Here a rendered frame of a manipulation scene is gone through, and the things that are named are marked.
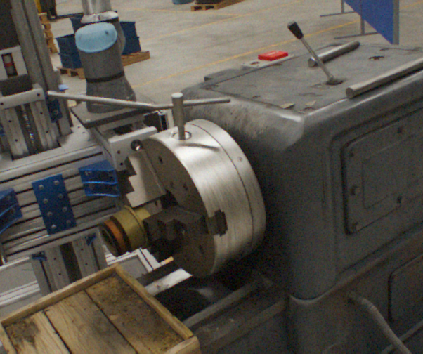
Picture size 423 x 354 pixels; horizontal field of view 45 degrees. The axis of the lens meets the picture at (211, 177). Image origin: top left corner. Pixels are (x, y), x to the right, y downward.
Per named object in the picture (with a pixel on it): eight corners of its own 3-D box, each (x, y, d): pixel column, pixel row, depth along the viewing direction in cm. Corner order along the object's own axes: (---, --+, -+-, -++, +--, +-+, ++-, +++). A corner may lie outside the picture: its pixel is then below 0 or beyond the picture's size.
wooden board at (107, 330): (120, 274, 127) (116, 261, 125) (202, 354, 99) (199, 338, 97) (-3, 335, 112) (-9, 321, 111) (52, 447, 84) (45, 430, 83)
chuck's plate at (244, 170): (186, 214, 133) (173, 100, 116) (267, 279, 110) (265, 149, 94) (175, 219, 131) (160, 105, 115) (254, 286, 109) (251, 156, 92)
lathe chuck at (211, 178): (175, 219, 131) (160, 105, 115) (254, 286, 109) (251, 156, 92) (144, 234, 127) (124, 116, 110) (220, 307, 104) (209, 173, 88)
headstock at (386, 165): (334, 155, 172) (329, 36, 155) (472, 199, 135) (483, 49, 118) (185, 225, 144) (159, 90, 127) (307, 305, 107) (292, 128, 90)
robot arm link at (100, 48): (81, 81, 147) (68, 32, 141) (88, 70, 159) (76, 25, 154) (122, 74, 147) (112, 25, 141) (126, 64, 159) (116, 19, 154)
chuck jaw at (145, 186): (173, 194, 111) (148, 146, 113) (180, 187, 107) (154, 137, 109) (127, 213, 106) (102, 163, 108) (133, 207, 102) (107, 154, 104)
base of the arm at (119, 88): (82, 105, 161) (74, 74, 156) (128, 93, 165) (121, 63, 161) (93, 116, 148) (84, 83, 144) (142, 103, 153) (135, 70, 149)
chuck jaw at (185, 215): (187, 196, 105) (220, 208, 96) (193, 218, 107) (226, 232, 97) (140, 216, 100) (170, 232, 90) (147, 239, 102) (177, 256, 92)
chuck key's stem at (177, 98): (188, 145, 104) (182, 91, 98) (189, 150, 102) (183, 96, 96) (178, 146, 104) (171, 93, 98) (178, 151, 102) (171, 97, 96)
